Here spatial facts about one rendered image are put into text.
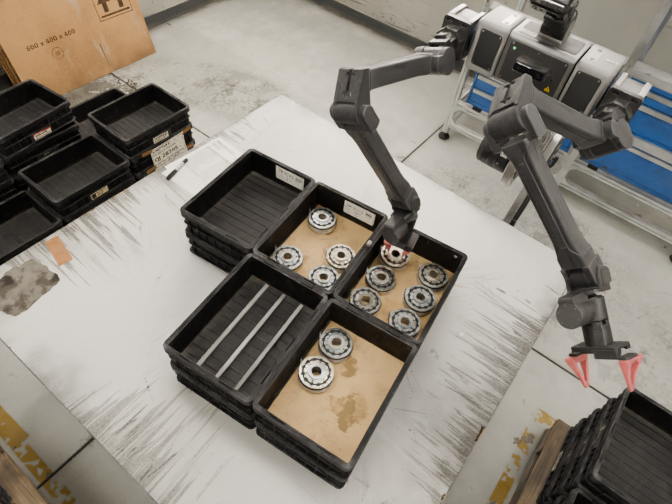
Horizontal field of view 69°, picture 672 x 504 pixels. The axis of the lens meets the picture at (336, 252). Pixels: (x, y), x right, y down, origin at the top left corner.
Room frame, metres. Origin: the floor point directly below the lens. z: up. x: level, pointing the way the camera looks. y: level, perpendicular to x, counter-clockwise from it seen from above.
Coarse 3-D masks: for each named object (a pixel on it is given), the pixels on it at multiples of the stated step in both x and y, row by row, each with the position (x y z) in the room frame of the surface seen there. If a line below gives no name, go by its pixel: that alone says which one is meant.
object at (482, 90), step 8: (480, 80) 2.85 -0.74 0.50; (488, 80) 2.81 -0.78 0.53; (472, 88) 2.87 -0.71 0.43; (480, 88) 2.84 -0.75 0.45; (488, 88) 2.82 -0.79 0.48; (472, 96) 2.86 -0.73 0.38; (480, 96) 2.83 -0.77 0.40; (488, 96) 2.80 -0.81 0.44; (472, 104) 2.85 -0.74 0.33; (480, 104) 2.83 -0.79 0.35; (488, 104) 2.80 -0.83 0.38; (488, 112) 2.79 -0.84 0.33; (568, 144) 2.51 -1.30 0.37
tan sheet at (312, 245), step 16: (304, 224) 1.16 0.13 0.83; (336, 224) 1.18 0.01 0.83; (352, 224) 1.19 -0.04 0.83; (288, 240) 1.07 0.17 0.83; (304, 240) 1.08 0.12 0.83; (320, 240) 1.09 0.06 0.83; (336, 240) 1.10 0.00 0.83; (352, 240) 1.12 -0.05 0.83; (304, 256) 1.01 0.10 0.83; (320, 256) 1.02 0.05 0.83; (304, 272) 0.94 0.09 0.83
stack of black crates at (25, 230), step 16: (0, 208) 1.38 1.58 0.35; (16, 208) 1.43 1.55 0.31; (32, 208) 1.47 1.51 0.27; (48, 208) 1.41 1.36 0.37; (0, 224) 1.35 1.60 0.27; (16, 224) 1.36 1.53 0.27; (32, 224) 1.38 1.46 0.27; (48, 224) 1.39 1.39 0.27; (0, 240) 1.26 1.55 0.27; (16, 240) 1.27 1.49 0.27; (32, 240) 1.22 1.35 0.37; (0, 256) 1.11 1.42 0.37
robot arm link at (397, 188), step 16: (368, 112) 0.97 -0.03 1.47; (352, 128) 0.99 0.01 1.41; (368, 128) 0.96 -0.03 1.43; (368, 144) 0.98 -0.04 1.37; (384, 144) 1.03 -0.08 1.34; (368, 160) 1.00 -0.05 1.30; (384, 160) 1.01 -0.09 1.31; (384, 176) 1.01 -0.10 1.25; (400, 176) 1.04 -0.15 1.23; (400, 192) 1.02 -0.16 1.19; (416, 192) 1.07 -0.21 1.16
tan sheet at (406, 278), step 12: (372, 264) 1.02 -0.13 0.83; (408, 264) 1.05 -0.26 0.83; (396, 276) 0.99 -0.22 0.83; (408, 276) 0.99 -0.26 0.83; (396, 288) 0.94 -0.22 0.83; (444, 288) 0.97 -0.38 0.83; (348, 300) 0.86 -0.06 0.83; (384, 300) 0.88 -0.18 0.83; (396, 300) 0.89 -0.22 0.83; (420, 300) 0.90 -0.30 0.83; (384, 312) 0.84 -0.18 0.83; (432, 312) 0.86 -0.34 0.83
